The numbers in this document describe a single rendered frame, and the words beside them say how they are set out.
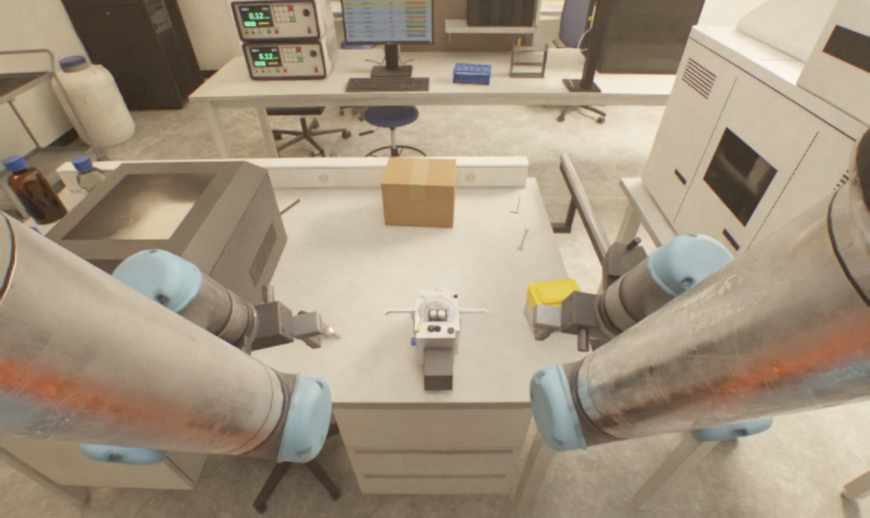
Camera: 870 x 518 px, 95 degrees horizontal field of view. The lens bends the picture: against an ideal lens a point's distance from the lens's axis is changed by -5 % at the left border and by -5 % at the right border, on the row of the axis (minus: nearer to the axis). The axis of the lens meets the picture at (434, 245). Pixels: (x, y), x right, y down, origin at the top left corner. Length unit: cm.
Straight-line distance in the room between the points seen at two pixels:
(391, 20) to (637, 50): 140
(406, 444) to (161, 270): 94
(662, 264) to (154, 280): 49
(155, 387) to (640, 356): 26
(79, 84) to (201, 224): 373
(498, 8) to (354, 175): 161
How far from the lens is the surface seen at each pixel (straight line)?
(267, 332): 60
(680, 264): 46
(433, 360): 93
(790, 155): 116
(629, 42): 282
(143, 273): 47
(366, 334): 107
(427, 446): 129
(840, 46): 112
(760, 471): 226
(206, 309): 50
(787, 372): 22
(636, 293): 51
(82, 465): 185
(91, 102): 472
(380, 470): 146
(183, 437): 29
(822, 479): 239
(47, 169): 425
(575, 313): 60
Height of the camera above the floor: 174
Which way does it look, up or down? 41 degrees down
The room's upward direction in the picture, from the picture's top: straight up
